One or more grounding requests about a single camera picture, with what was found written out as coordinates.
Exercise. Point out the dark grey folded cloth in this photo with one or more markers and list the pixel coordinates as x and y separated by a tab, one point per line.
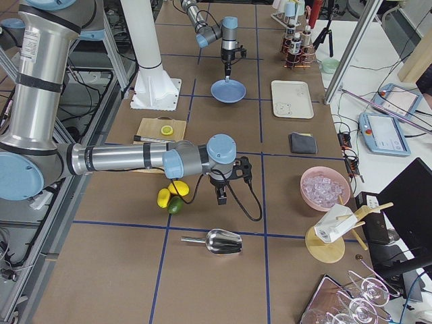
303	144

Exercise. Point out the yellow lemon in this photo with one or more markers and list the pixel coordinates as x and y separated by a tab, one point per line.
163	198
178	187

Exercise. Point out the lemon slice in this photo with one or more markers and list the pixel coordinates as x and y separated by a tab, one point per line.
166	130

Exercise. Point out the blue plate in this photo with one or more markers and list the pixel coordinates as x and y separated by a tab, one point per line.
230	91

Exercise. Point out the yellow lemon lower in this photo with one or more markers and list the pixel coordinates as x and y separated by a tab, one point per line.
163	198

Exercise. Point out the copper wire bottle rack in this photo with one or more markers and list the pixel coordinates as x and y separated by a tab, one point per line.
297	47

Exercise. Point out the wine glass lower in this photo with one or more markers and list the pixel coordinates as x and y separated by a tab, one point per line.
320	317

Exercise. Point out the blue teach pendant far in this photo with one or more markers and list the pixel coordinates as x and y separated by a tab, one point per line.
399	100

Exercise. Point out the wine glass upper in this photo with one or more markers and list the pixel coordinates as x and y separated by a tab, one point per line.
370	288

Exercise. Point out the wooden cutting board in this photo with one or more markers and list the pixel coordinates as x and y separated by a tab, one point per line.
150	127

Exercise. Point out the pink bowl of ice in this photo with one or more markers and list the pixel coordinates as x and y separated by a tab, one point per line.
323	187

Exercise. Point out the silver metal scoop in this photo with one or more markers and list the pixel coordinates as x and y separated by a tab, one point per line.
219	241

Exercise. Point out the black monitor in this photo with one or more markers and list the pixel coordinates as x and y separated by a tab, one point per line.
410	192

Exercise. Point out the mint green bowl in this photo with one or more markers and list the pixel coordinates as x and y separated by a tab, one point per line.
329	65

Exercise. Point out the black handled knife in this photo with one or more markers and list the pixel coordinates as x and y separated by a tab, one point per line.
138	138

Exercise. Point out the black camera tripod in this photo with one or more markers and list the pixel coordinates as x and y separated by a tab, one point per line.
332	8

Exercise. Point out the white paper cup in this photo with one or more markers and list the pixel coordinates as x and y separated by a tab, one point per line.
335	223

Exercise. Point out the wine glass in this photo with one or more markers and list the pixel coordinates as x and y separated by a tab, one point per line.
370	288
320	317
360	309

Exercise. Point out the cream rectangular tray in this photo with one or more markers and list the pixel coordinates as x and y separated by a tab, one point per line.
291	99

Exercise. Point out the yellow lemon upper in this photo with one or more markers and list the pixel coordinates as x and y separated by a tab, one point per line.
178	187

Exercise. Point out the green lime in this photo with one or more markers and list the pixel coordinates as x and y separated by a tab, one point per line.
175	205

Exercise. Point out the wine glass middle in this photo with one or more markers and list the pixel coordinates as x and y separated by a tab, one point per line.
360	309

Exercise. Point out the aluminium frame post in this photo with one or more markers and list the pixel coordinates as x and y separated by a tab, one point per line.
365	19

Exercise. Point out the blue teach pendant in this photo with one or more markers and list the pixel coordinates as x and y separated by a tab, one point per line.
383	135
399	100

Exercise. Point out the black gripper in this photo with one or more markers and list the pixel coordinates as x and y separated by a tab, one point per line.
217	184
227	57

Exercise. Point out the blue teach pendant near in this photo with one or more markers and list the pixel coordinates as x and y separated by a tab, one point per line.
383	135

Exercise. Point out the dark tablet tray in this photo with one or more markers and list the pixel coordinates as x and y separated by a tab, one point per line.
325	299

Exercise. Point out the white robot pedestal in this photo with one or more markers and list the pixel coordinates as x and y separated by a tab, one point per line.
154	89

